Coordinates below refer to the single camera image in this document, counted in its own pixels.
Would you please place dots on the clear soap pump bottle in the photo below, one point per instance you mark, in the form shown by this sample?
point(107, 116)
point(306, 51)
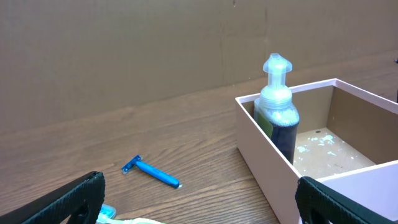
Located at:
point(274, 110)

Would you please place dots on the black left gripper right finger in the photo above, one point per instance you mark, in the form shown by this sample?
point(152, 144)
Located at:
point(319, 204)

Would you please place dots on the blue disposable razor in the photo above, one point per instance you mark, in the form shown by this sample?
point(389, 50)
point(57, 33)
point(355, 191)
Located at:
point(148, 169)

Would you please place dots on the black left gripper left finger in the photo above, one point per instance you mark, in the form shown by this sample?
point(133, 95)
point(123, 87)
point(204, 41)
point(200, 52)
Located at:
point(79, 201)

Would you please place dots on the white cardboard box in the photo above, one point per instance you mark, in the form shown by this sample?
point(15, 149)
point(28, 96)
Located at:
point(347, 140)

